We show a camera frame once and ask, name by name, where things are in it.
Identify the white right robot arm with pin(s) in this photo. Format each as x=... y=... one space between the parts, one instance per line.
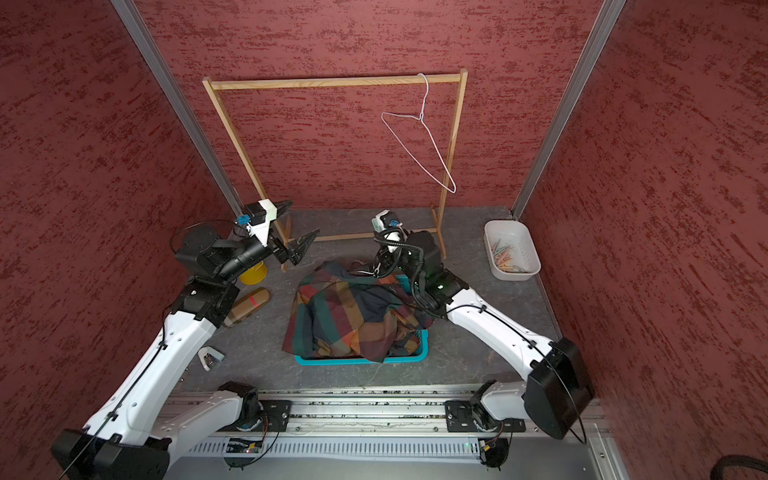
x=555 y=387

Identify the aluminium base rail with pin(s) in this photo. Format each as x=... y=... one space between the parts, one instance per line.
x=438 y=423

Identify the wooden clothes rack frame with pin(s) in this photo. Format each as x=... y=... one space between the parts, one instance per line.
x=215 y=88

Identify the aluminium corner post left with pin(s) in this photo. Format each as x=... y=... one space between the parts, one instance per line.
x=136 y=27

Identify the small white triangular bracket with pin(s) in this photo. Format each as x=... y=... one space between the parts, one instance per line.
x=210 y=358

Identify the aluminium corner post right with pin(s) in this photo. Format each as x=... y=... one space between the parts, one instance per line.
x=599 y=34

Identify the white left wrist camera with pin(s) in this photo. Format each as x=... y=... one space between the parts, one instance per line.
x=256 y=219

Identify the aluminium corner post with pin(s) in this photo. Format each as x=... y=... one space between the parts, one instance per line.
x=599 y=34
x=136 y=27

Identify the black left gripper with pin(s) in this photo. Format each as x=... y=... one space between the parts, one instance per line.
x=296 y=249

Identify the brown cardboard tube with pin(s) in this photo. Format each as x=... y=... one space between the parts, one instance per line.
x=246 y=306

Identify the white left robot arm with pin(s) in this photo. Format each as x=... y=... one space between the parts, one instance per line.
x=162 y=360

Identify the teal plastic basket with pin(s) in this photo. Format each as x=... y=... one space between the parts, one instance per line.
x=414 y=354

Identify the white wire hanger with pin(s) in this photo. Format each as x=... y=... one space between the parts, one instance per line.
x=414 y=136

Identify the yellow metal bucket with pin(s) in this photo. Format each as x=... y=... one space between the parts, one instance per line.
x=254 y=275

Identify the white plastic bin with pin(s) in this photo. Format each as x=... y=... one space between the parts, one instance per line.
x=511 y=252

